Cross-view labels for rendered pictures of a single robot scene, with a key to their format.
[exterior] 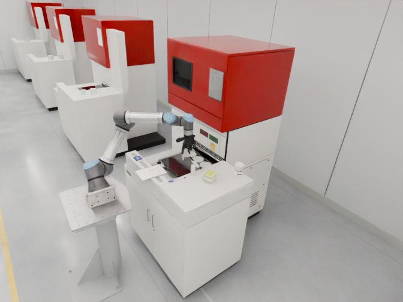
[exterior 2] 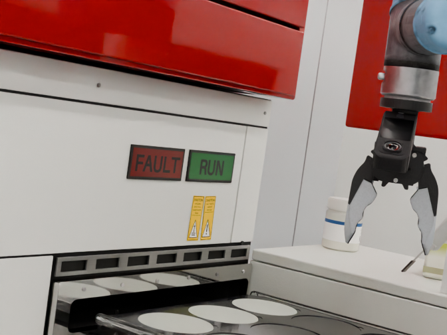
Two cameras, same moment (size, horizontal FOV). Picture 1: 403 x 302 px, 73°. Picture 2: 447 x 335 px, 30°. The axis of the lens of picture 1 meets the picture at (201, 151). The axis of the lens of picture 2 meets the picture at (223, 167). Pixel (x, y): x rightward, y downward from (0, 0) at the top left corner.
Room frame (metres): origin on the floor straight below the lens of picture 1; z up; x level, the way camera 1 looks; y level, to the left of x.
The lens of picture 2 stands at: (2.39, 1.16, 1.17)
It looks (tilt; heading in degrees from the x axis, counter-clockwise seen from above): 3 degrees down; 255
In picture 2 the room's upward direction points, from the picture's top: 8 degrees clockwise
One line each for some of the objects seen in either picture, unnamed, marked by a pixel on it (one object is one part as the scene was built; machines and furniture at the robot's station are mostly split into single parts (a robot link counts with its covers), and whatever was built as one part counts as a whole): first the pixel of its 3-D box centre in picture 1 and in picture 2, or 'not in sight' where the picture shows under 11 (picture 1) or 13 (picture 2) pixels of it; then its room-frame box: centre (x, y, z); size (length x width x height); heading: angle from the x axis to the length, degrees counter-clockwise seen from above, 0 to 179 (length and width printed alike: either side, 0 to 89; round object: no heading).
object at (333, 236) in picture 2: (238, 169); (343, 224); (1.74, -0.29, 1.01); 0.07 x 0.07 x 0.10
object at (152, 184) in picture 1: (146, 173); not in sight; (1.81, 0.44, 0.89); 0.55 x 0.09 x 0.14; 39
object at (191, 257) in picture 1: (182, 216); not in sight; (1.85, 0.14, 0.41); 0.97 x 0.64 x 0.82; 39
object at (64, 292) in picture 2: (205, 155); (161, 302); (2.13, -0.04, 0.89); 0.44 x 0.02 x 0.10; 39
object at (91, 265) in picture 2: (206, 149); (165, 258); (2.13, -0.05, 0.96); 0.44 x 0.01 x 0.02; 39
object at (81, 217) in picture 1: (99, 206); not in sight; (1.54, 0.74, 0.75); 0.45 x 0.44 x 0.13; 125
